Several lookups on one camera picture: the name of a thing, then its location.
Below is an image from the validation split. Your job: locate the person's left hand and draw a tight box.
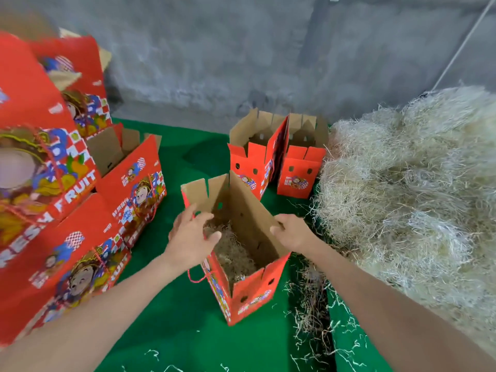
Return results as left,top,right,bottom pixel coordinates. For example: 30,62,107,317
161,208,223,276

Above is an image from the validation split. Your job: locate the person's right hand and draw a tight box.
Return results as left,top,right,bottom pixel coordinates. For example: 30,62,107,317
268,213,320,256

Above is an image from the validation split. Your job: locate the small straw filler clump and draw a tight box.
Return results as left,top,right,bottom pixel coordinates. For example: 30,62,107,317
203,221,260,285

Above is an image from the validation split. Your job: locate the red cardboard box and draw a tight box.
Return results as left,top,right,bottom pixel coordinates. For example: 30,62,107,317
180,170,292,328
276,112,331,200
227,108,288,200

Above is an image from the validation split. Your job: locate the pile of wood wool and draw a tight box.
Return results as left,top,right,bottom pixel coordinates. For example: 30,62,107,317
290,83,496,361

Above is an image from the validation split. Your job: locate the group of red boxes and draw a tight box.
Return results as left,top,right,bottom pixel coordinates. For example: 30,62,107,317
0,27,168,349

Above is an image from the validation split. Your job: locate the person's right forearm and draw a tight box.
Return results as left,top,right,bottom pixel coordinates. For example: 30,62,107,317
302,232,496,372

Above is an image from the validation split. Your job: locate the person's left forearm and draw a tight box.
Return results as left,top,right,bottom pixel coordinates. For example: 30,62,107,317
0,255,183,372

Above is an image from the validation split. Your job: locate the white pole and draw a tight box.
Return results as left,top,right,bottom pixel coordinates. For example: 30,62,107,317
429,2,496,95

